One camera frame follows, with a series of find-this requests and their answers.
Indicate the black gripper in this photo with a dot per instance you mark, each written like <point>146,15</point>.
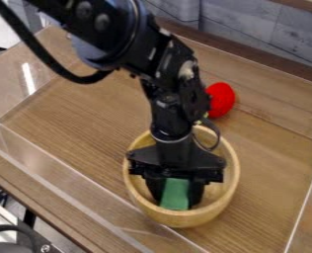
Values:
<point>158,159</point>

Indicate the green rectangular stick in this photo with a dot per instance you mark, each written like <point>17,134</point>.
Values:
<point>174,195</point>

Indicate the brown wooden bowl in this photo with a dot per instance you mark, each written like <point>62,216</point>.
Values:
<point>217,195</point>

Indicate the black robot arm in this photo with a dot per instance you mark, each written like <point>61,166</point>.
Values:
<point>116,36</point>

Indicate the red toy strawberry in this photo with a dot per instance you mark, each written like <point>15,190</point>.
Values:
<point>222,100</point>

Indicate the black device at corner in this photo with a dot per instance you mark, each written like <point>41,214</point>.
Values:
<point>19,239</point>

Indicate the clear acrylic front wall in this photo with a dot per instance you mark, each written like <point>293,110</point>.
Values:
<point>97,219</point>

